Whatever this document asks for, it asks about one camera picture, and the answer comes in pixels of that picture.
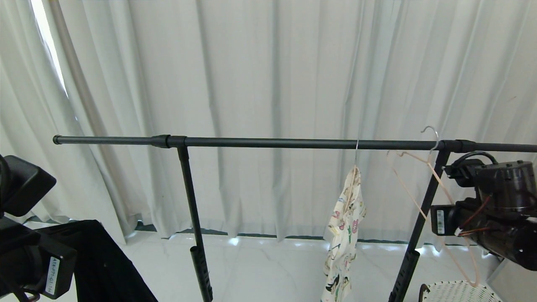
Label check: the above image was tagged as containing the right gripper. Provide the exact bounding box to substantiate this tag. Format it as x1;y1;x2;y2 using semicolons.
430;198;509;253

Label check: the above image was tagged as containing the black clothes rack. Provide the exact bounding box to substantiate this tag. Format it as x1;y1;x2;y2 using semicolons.
52;134;537;302

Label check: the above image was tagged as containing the black garment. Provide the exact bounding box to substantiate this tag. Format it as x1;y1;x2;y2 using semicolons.
38;220;158;302

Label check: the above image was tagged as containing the cream printed garment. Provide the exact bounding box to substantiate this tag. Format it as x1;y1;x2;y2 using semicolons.
321;166;368;302

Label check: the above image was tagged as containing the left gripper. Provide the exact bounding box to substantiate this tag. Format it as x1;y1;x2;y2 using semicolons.
0;235;78;299

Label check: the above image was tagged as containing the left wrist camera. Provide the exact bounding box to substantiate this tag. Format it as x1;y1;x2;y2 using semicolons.
0;155;57;218

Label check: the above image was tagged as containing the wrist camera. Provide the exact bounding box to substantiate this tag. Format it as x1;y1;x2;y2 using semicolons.
0;155;57;218
444;161;480;202

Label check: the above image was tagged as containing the black cable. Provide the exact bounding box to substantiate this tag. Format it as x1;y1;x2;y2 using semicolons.
454;151;499;168

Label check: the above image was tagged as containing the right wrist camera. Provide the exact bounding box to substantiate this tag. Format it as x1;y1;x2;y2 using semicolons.
444;161;480;202

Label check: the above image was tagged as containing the white curtain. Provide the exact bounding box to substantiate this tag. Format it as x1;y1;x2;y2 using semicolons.
0;0;537;252

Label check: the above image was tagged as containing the white laundry basket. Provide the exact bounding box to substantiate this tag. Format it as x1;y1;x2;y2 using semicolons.
420;280;502;302

